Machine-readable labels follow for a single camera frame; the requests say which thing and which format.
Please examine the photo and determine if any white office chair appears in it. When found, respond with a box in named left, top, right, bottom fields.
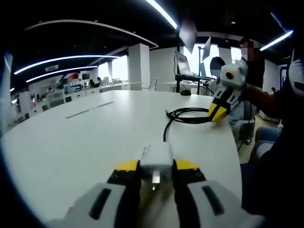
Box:
left=149, top=76, right=159, bottom=91

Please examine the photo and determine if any ceiling light strip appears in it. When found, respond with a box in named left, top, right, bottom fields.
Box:
left=13, top=55, right=119, bottom=76
left=259, top=29, right=295, bottom=52
left=25, top=66, right=99, bottom=84
left=145, top=0, right=179, bottom=30

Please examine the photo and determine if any black Type-C cable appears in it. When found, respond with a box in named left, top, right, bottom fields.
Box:
left=162, top=107, right=214, bottom=144

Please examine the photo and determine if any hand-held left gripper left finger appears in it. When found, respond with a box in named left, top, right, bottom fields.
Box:
left=47, top=159, right=141, bottom=228

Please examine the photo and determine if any white desk cable cover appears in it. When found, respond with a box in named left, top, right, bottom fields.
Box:
left=65, top=101, right=114, bottom=119

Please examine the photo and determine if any white charger adapter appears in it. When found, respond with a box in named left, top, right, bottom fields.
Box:
left=139, top=142, right=176, bottom=198

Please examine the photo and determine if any black tripod stand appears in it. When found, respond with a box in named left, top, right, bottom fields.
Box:
left=198, top=46, right=205, bottom=95

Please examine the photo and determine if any person's leg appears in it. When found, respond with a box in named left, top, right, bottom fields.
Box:
left=255, top=126, right=284, bottom=143

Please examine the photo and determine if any small hanging monitor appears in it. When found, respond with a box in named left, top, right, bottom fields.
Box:
left=202, top=35, right=212, bottom=62

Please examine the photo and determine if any black desk riser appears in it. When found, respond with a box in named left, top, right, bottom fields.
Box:
left=175, top=74, right=215, bottom=95

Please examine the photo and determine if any person's dark clothing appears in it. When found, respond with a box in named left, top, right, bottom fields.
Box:
left=239, top=78, right=304, bottom=216

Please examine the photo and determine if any screen on desk riser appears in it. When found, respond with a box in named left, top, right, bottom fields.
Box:
left=174, top=50, right=192, bottom=76

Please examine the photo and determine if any red blue wall sign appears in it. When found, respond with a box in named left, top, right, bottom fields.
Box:
left=62, top=72, right=79, bottom=82

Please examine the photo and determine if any white chest-worn device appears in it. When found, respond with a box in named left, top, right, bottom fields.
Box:
left=288, top=48, right=304, bottom=96

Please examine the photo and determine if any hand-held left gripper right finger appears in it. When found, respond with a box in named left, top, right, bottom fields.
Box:
left=172, top=159, right=265, bottom=228

